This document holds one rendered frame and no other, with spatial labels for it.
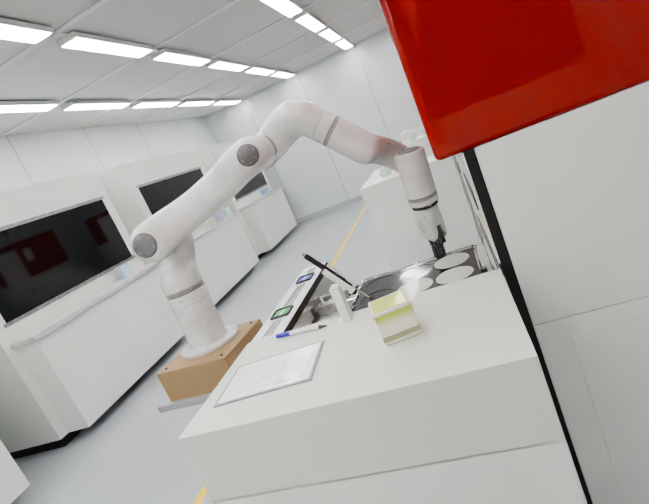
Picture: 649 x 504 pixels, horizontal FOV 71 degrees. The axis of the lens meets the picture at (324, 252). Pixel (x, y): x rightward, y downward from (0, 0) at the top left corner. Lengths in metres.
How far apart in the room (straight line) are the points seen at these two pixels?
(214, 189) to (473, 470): 0.93
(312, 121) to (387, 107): 7.85
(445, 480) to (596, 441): 0.52
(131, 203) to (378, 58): 5.38
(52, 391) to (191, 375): 2.81
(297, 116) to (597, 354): 0.90
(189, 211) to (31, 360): 2.93
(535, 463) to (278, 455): 0.41
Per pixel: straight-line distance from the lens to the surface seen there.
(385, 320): 0.83
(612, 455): 1.30
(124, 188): 5.72
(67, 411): 4.19
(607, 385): 1.19
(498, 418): 0.76
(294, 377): 0.89
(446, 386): 0.73
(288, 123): 1.28
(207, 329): 1.45
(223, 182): 1.31
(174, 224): 1.35
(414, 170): 1.27
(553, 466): 0.83
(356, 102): 9.16
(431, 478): 0.84
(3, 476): 3.76
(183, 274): 1.42
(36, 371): 4.15
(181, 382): 1.45
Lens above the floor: 1.34
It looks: 12 degrees down
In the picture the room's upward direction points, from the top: 23 degrees counter-clockwise
